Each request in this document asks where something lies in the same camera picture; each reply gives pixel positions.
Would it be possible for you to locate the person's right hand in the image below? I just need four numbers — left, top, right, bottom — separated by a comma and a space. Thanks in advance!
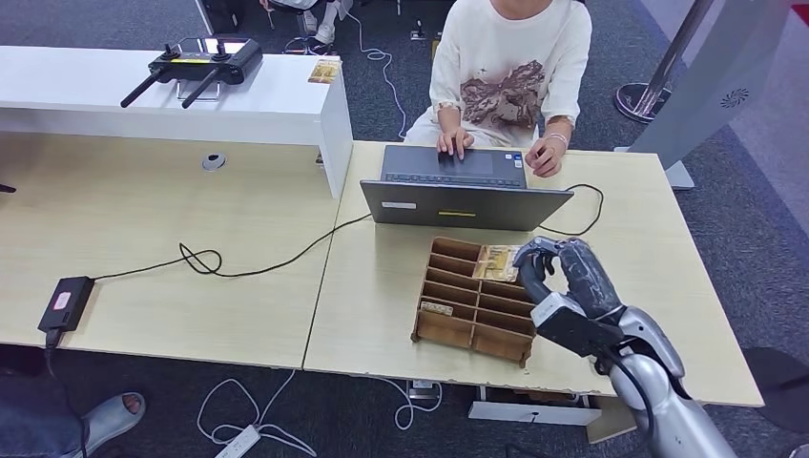
437, 126, 476, 160

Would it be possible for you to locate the person's left hand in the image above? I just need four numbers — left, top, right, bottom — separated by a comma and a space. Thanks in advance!
526, 137, 566, 179

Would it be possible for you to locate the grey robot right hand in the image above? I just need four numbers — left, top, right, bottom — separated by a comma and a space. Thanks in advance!
512, 236, 627, 320

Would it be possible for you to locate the gold patterned room key card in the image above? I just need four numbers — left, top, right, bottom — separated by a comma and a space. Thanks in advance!
472, 244, 523, 283

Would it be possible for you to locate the brown cardboard card organizer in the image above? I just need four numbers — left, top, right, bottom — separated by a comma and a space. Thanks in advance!
410, 236, 538, 370

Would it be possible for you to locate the person with white shoes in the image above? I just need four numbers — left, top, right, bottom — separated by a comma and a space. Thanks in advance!
256, 0, 345, 46

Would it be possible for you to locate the person's leg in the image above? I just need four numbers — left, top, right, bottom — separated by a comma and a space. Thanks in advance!
0, 372, 87, 458

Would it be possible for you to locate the grey laptop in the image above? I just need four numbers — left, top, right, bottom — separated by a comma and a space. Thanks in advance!
360, 144, 575, 233

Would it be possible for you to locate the white drawer panel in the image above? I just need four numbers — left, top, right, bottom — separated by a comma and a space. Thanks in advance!
467, 386, 603, 428

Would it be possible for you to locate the chair base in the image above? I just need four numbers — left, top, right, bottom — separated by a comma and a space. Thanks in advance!
280, 32, 341, 57

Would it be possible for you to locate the white counter shelf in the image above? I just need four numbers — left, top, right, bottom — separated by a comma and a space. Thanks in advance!
0, 44, 355, 200

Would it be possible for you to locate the grey kiosk panel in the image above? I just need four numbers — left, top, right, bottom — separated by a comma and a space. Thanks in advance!
613, 0, 797, 191

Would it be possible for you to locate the black round base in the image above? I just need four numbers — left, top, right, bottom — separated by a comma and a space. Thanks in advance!
744, 345, 809, 436

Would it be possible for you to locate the black remote controller with antennas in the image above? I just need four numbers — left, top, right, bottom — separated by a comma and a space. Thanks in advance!
119, 36, 265, 110

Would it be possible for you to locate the black cabinet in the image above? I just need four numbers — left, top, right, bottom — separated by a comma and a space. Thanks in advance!
194, 0, 242, 34

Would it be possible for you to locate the white power strip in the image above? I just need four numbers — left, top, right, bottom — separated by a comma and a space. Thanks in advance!
215, 425, 261, 458

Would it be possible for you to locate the black power adapter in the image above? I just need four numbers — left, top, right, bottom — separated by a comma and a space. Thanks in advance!
37, 275, 96, 334

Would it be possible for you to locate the grey slipper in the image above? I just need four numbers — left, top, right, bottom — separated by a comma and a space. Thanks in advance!
63, 391, 147, 458

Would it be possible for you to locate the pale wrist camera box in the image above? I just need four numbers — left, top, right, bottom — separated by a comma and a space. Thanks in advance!
530, 291, 627, 359

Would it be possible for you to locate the white long floor cable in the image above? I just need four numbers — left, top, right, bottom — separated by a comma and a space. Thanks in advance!
343, 8, 410, 140

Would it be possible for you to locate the metal stanchion post with base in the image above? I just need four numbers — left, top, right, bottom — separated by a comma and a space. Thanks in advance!
613, 0, 718, 124

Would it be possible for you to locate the white short floor cable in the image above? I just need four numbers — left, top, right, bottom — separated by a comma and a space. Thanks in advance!
378, 378, 445, 433

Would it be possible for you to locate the black laptop power cable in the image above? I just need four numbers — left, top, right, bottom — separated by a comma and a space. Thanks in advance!
93, 183, 606, 280

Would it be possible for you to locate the metal wire controller stand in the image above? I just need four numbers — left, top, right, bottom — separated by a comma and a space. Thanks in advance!
176, 78, 221, 102

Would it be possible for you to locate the white looped floor cable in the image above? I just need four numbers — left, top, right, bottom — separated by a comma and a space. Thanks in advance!
196, 371, 319, 458

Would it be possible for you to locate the black mains cable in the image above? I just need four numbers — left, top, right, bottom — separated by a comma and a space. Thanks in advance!
44, 329, 89, 458

